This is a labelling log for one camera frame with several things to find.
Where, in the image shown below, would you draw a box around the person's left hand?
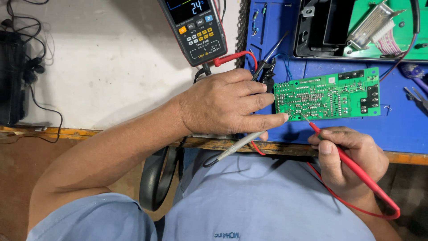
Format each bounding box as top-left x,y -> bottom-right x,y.
181,69 -> 290,141

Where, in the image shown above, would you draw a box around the person's right hand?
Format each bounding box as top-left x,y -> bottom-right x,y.
307,126 -> 390,202

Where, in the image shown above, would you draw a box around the red test probe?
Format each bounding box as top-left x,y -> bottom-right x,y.
300,113 -> 401,220

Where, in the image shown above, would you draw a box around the grey test probe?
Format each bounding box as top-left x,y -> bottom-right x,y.
217,131 -> 267,162

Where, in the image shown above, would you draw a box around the green circuit board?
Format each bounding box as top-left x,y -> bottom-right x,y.
273,67 -> 381,122

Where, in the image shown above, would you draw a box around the blue work mat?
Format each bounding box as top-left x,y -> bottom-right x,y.
243,0 -> 428,155

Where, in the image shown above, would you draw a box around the black clip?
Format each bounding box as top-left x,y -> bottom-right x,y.
260,57 -> 277,94

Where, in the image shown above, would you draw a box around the black digital multimeter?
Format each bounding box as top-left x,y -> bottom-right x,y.
157,0 -> 228,68

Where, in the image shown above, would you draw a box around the black perforated strip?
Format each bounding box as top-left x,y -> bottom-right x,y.
235,0 -> 252,69

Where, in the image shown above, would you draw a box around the grey metal pliers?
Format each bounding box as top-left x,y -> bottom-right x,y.
403,86 -> 428,114

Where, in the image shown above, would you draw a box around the light blue shirt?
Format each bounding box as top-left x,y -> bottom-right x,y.
26,149 -> 377,241

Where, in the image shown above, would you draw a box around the black plastic housing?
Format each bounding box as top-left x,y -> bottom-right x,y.
293,0 -> 428,63

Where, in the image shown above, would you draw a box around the silver metal heat sink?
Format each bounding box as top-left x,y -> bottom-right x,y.
347,1 -> 406,51

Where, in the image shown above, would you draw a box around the green board inside housing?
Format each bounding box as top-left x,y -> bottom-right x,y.
344,0 -> 428,58

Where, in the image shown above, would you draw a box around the black bag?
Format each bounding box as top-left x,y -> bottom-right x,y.
0,30 -> 28,127

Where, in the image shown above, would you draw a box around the black test lead cable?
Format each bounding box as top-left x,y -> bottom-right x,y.
175,63 -> 221,168

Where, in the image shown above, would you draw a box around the red test lead cable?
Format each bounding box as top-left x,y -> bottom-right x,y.
213,50 -> 401,221

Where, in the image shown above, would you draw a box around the thin blue wire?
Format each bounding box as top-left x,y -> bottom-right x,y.
272,52 -> 292,72

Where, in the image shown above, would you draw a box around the black looped strap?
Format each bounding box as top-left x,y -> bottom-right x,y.
138,145 -> 185,212

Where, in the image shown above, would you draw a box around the purple-handled tool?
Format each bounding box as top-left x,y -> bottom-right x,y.
399,63 -> 428,94

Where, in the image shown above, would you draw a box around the white pink ribbon cable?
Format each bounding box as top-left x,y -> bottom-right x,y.
373,20 -> 406,56

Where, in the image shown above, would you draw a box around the thick black cable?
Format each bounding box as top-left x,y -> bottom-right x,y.
379,0 -> 421,82

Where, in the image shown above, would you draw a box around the tangle of black cables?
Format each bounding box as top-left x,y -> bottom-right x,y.
0,0 -> 64,145

